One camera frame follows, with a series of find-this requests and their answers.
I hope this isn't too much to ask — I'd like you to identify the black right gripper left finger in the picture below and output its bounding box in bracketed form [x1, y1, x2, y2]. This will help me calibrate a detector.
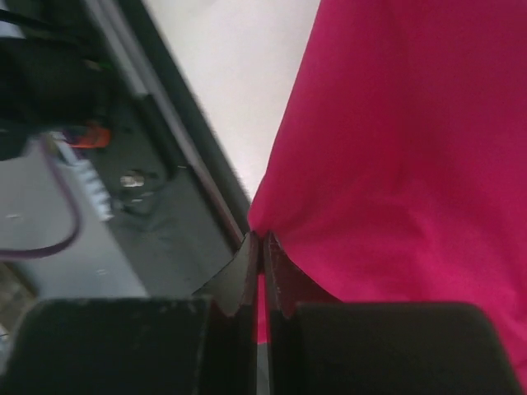
[1, 234, 259, 394]

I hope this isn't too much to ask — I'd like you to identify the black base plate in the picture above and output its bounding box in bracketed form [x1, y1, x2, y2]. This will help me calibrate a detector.
[80, 1, 249, 297]

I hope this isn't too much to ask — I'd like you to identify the pink t-shirt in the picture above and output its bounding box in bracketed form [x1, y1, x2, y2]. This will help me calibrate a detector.
[248, 1, 526, 382]

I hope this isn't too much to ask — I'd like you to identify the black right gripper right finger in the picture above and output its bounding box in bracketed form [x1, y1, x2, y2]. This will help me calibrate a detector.
[263, 235, 522, 394]

